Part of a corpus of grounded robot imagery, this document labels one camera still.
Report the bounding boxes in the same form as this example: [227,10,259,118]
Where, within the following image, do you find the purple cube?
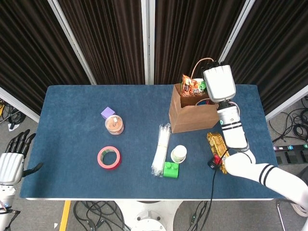
[101,106,116,119]

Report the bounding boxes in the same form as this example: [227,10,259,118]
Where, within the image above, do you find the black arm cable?
[208,148,232,231]

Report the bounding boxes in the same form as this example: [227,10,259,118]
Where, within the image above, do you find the clear jar of rubber bands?
[104,115,125,136]

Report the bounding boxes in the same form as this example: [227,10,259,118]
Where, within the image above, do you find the yellow floor tape strip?
[59,201,72,231]

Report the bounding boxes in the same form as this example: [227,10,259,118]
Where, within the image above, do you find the red adhesive tape roll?
[97,145,122,170]

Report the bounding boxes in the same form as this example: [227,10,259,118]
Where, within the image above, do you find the grey metal stand tube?
[276,199,287,231]

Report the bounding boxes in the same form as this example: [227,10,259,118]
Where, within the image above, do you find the black ink bottle red cap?
[207,155,223,170]

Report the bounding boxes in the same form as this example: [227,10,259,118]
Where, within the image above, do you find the gold foil snack package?
[206,131,231,174]

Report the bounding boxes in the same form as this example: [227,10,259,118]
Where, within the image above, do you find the green orange snack bag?
[180,73,208,97]

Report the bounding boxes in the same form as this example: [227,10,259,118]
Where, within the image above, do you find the brown paper bag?
[168,57,221,133]

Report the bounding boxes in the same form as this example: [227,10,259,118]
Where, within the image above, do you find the black floor cable bundle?
[0,96,27,128]
[186,201,217,231]
[268,96,308,144]
[73,201,132,231]

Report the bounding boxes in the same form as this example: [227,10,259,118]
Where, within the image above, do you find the white plastic zip ties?
[151,123,172,178]

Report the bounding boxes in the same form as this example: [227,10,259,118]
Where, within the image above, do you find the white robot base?
[115,200,185,231]

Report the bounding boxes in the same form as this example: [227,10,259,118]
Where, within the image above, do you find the black pleated partition panel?
[214,0,308,121]
[149,0,256,85]
[48,0,151,85]
[0,0,97,121]

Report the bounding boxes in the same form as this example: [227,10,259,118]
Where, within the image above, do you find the blue table cloth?
[19,84,284,200]

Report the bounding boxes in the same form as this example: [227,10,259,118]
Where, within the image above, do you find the white table frame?
[26,197,275,202]

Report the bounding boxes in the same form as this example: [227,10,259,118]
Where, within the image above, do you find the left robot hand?
[0,129,44,185]

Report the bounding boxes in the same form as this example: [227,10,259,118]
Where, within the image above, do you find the green toy building block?
[163,161,180,179]

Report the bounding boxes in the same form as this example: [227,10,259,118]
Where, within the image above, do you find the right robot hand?
[200,60,236,102]

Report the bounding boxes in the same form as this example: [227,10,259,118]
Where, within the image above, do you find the white leaf print paper cup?
[170,144,188,163]

